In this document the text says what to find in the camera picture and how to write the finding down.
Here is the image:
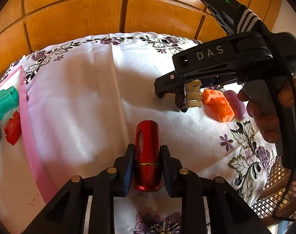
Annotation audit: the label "purple oval case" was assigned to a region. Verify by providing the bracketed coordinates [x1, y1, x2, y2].
[223, 90, 247, 121]

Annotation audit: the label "teal ribbed toy cylinder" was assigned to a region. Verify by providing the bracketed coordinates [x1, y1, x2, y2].
[0, 86, 20, 122]

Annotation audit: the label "red toy block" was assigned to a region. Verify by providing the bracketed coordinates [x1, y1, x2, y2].
[4, 111, 23, 146]

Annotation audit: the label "orange linked toy cubes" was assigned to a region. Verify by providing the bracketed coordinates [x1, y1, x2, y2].
[203, 88, 235, 123]

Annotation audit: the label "wooden panelled wardrobe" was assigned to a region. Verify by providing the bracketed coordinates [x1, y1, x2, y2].
[0, 0, 282, 83]

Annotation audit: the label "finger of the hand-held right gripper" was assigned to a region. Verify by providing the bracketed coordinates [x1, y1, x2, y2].
[202, 77, 236, 90]
[154, 71, 204, 99]

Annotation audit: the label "red metallic cylinder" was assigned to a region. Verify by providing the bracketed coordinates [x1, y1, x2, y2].
[134, 120, 162, 192]

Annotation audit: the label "wicker chair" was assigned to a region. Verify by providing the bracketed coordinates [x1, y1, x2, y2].
[250, 156, 296, 225]

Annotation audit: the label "pink rimmed tray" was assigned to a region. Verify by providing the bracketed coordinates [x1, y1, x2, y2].
[0, 65, 58, 234]

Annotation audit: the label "maroon hairbrush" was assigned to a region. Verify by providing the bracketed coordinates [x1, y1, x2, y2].
[175, 80, 202, 113]

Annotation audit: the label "white embroidered floral tablecloth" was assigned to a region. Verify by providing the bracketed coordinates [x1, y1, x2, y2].
[0, 32, 277, 234]

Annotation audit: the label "person's right hand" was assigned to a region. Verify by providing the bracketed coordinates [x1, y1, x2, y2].
[237, 78, 296, 144]

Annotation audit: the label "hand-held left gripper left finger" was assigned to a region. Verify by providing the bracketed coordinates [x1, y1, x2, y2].
[23, 143, 136, 234]

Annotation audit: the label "black strap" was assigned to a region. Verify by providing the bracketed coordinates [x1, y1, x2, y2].
[271, 73, 296, 221]

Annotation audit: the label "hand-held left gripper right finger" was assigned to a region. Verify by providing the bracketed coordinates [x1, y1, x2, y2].
[161, 145, 273, 234]

